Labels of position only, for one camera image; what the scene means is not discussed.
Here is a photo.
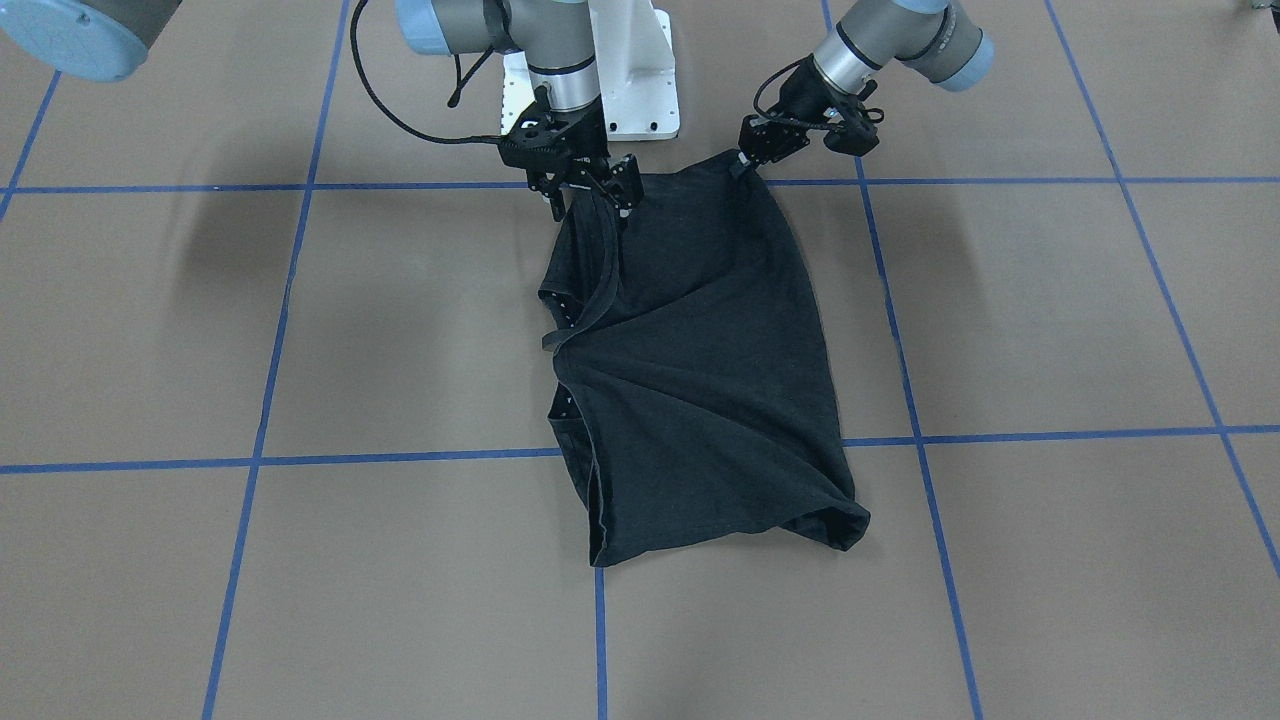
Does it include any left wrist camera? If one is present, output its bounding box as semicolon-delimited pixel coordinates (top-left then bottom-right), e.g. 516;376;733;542
739;115;810;168

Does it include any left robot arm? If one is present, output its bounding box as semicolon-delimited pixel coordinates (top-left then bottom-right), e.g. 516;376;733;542
765;1;995;158

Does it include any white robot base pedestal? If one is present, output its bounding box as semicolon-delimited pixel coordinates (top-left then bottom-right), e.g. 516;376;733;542
580;1;681;142

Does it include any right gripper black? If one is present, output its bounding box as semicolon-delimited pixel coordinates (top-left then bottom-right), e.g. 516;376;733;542
498;96;645;223

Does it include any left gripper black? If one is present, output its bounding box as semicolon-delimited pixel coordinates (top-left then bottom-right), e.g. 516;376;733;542
780;58;883;158

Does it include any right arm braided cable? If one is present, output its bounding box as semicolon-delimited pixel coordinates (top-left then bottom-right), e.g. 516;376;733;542
348;0;521;147

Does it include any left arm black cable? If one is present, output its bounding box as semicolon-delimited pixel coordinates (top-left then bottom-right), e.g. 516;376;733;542
753;61;881;131

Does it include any black t-shirt with logo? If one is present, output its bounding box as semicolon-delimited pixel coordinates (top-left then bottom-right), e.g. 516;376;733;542
538;150;870;568

